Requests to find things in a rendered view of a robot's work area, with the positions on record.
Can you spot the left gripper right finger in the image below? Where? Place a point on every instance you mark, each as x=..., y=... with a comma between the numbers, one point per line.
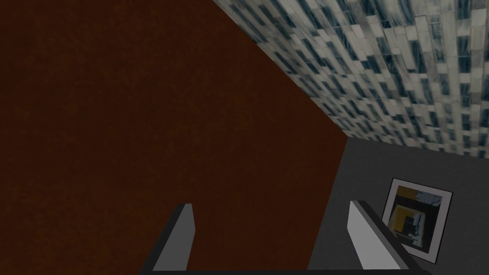
x=376, y=242

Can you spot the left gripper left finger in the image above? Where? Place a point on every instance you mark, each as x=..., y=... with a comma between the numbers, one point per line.
x=176, y=244

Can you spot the white framed abstract wall picture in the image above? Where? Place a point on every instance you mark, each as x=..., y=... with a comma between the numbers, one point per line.
x=420, y=217

